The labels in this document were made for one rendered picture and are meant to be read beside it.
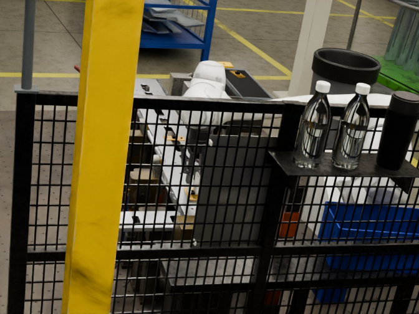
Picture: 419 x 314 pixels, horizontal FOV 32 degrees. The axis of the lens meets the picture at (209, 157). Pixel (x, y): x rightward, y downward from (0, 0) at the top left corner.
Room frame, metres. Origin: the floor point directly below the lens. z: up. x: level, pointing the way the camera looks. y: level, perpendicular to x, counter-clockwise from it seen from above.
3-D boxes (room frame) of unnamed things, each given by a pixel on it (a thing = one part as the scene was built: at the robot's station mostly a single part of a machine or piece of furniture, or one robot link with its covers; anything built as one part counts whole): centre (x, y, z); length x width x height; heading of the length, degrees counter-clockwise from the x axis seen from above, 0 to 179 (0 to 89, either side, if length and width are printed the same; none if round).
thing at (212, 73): (2.15, 0.04, 1.38); 0.13 x 0.11 x 0.16; 174
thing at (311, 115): (1.57, -0.22, 1.53); 0.07 x 0.07 x 0.20
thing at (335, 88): (5.33, -0.89, 0.36); 0.50 x 0.50 x 0.73
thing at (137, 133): (2.50, 0.31, 0.87); 0.12 x 0.07 x 0.35; 110
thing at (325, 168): (1.62, -0.32, 1.46); 0.36 x 0.15 x 0.18; 110
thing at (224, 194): (1.63, -0.10, 1.30); 0.23 x 0.02 x 0.31; 110
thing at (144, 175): (2.16, 0.22, 0.87); 0.12 x 0.07 x 0.35; 110
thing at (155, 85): (2.64, 0.16, 1.00); 1.38 x 0.22 x 0.02; 20
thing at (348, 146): (1.61, -0.32, 1.53); 0.07 x 0.07 x 0.20
